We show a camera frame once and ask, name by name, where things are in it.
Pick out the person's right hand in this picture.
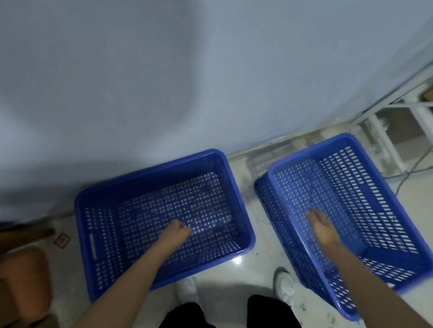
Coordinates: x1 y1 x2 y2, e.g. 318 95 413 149
302 206 346 251

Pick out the person's left hand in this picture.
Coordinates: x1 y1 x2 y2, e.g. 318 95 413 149
154 217 195 256

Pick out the person's left forearm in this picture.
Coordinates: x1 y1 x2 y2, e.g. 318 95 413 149
67 228 179 328

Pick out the person's right forearm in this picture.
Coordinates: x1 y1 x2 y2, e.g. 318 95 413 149
317 239 433 328

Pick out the blue plastic perforated basket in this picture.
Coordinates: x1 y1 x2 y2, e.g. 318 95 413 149
64 135 265 320
241 124 433 328

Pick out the person's left white shoe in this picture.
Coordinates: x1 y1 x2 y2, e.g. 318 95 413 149
174 275 201 306

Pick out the person's white shoe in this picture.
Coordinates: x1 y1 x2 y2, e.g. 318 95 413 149
174 275 201 306
271 266 299 306

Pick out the person's right white shoe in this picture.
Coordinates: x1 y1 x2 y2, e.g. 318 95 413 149
271 266 299 306

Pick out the orange rounded stool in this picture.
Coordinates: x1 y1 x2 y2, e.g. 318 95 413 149
0 243 58 325

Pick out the brown wooden stick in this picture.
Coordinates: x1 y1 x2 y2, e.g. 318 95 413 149
0 222 56 265

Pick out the grey cable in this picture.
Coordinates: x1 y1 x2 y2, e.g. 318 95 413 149
393 127 433 197

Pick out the white metal shelf frame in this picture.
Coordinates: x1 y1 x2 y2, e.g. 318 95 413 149
348 16 433 186

